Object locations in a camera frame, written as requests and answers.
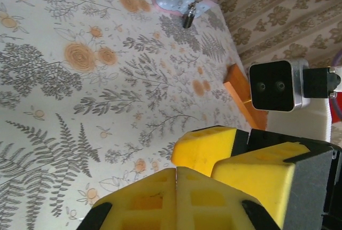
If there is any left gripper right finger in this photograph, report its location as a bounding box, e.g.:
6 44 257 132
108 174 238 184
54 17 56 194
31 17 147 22
176 166 282 230

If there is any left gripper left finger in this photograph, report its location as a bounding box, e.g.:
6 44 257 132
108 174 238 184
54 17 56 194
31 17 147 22
76 168 177 230

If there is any orange flat card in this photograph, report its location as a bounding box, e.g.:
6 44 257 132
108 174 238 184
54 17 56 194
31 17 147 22
223 63 268 131

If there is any floral tablecloth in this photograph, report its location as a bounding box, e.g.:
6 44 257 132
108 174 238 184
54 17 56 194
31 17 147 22
0 0 268 230

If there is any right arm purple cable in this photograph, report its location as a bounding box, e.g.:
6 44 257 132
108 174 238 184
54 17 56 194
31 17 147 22
330 48 342 124

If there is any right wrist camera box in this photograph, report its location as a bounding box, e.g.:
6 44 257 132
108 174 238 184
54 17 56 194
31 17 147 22
247 58 312 113

